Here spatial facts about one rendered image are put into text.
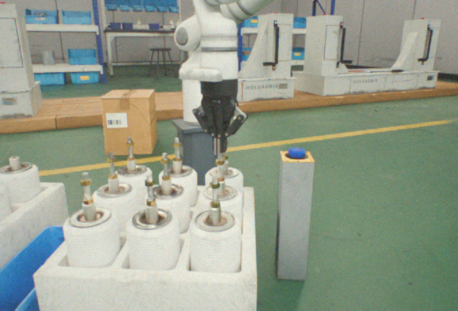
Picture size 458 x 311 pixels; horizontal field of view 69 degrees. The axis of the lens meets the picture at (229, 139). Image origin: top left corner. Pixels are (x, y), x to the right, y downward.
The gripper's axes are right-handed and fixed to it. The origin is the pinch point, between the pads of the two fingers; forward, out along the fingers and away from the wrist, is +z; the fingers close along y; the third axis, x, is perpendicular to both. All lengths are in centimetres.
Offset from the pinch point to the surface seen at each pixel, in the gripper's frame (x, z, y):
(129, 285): 23.9, 19.3, 2.5
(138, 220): 18.3, 10.5, 5.7
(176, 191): 5.0, 10.6, 8.0
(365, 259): -31, 36, -27
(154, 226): 17.9, 10.6, 1.9
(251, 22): -449, -53, 245
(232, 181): -8.1, 11.3, 1.8
